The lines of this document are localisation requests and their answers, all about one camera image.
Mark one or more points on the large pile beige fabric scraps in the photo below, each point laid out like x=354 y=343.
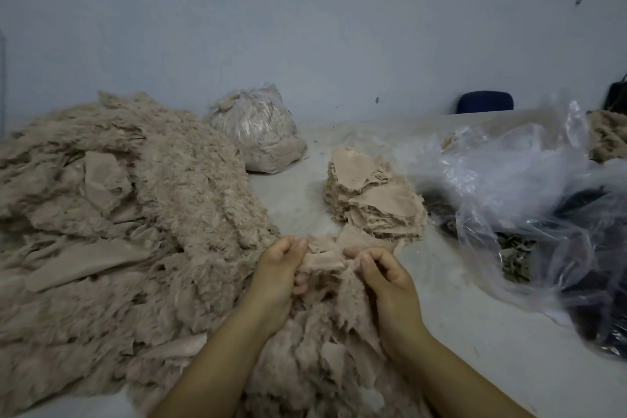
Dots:
x=118 y=227

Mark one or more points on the beige scrap strips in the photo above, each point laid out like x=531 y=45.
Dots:
x=313 y=354

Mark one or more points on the blue chair back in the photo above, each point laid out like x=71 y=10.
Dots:
x=485 y=101

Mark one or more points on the person's right forearm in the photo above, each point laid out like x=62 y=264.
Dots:
x=460 y=388

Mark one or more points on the beige fur pile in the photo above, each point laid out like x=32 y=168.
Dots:
x=607 y=134

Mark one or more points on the clear bag of beige scraps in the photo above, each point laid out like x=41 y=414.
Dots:
x=257 y=129

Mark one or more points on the large clear plastic bag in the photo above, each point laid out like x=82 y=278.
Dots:
x=519 y=187

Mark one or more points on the person's left hand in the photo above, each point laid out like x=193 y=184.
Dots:
x=274 y=285

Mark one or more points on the black handbag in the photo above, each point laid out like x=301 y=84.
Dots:
x=617 y=97

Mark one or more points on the person's right hand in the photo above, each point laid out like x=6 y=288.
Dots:
x=397 y=305

